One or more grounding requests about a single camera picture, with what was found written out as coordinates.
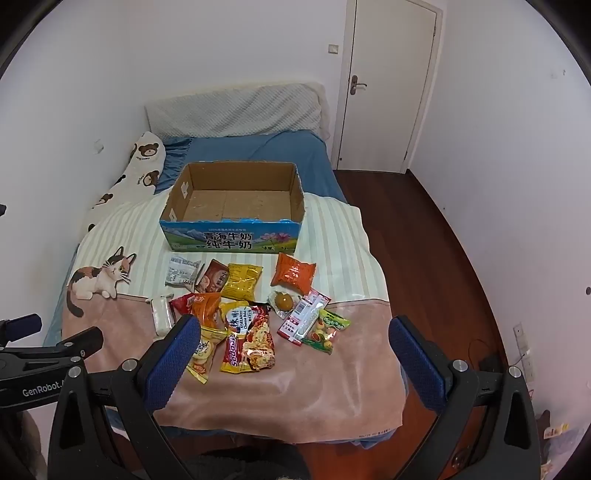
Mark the instant noodle packet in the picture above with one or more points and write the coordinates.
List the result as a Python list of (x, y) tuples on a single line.
[(251, 341)]

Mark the yellow white snack packet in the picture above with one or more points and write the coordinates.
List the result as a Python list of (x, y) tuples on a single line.
[(205, 357)]

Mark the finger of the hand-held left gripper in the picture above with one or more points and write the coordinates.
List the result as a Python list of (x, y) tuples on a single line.
[(21, 327), (83, 342)]

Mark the grey white textured pillow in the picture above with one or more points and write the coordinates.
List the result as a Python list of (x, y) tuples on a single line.
[(231, 110)]

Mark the dark orange snack packet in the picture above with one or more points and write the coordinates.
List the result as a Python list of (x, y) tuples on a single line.
[(293, 273)]

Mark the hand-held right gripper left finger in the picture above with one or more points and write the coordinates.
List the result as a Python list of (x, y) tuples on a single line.
[(173, 364)]

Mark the white grey snack packet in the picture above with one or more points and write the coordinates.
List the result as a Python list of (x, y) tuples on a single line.
[(182, 272)]

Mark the cat print blanket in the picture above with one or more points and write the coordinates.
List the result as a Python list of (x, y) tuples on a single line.
[(323, 392)]

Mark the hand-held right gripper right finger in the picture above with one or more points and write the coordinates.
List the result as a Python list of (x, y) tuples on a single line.
[(415, 364)]

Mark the clear packet with brown egg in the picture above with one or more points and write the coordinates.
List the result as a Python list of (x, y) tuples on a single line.
[(282, 301)]

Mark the brown snack packet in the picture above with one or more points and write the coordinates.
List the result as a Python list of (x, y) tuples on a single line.
[(213, 277)]

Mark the green candy packet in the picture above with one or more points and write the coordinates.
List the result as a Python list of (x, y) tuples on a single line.
[(325, 332)]

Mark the long red white snack packet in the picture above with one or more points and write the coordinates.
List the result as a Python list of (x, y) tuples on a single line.
[(300, 321)]

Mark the bed with blue sheet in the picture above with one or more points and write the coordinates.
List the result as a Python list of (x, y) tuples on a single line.
[(277, 147)]

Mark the cardboard box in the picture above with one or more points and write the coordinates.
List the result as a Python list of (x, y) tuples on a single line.
[(231, 240)]

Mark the red orange chip packet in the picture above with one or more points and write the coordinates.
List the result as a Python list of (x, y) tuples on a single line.
[(203, 307)]

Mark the white door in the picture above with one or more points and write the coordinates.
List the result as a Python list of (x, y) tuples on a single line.
[(392, 83)]

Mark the bear print long pillow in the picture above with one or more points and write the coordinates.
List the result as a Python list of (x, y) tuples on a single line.
[(143, 170)]

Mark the plain white packet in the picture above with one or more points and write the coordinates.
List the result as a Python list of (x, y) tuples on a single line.
[(161, 318)]

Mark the white wall power outlets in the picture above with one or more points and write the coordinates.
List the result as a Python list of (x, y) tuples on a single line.
[(524, 353)]

